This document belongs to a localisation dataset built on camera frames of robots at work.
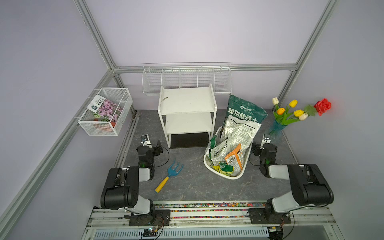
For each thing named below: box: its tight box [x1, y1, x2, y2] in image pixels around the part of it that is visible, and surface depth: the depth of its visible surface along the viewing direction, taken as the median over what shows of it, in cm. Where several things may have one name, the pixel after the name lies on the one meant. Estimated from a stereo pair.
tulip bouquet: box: [272, 97, 316, 125], surface depth 86 cm
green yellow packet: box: [212, 162, 235, 175], surface depth 80 cm
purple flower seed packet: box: [87, 94, 123, 123], surface depth 75 cm
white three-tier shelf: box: [157, 84, 218, 149], surface depth 83 cm
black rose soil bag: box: [210, 140, 230, 166], surface depth 86 cm
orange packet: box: [224, 143, 244, 176], surface depth 81 cm
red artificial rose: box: [313, 98, 332, 117], surface depth 73 cm
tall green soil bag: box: [220, 94, 268, 134], surface depth 84 cm
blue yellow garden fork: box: [155, 160, 184, 193], surface depth 90 cm
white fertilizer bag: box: [220, 115, 262, 151], surface depth 88 cm
